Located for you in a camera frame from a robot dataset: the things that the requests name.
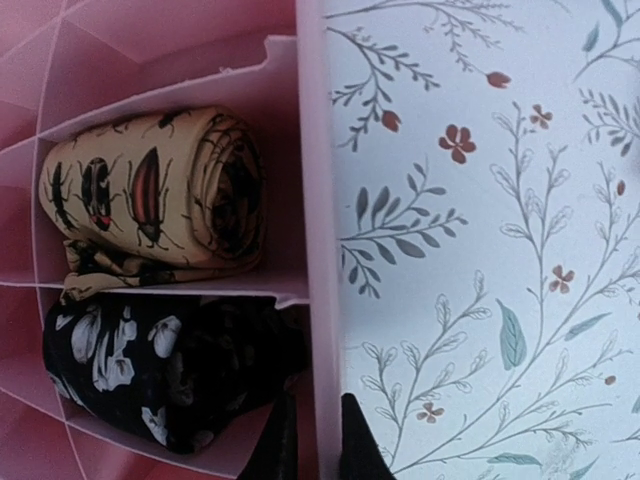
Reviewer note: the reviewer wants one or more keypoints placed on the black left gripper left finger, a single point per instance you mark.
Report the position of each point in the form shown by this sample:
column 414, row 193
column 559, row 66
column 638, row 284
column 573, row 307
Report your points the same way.
column 275, row 456

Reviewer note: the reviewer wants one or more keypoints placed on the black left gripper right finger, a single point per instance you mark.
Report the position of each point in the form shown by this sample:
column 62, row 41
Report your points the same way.
column 360, row 457

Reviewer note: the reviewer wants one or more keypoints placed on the rolled beige beetle tie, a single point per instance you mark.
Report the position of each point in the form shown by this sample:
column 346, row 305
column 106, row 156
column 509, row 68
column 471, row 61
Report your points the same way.
column 156, row 199

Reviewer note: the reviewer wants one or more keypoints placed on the rolled black patterned tie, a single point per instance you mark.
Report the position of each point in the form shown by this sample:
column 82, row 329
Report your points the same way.
column 172, row 370

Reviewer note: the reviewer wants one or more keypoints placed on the pink divided organizer tray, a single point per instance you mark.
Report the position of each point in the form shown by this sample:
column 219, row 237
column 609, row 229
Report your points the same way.
column 69, row 65

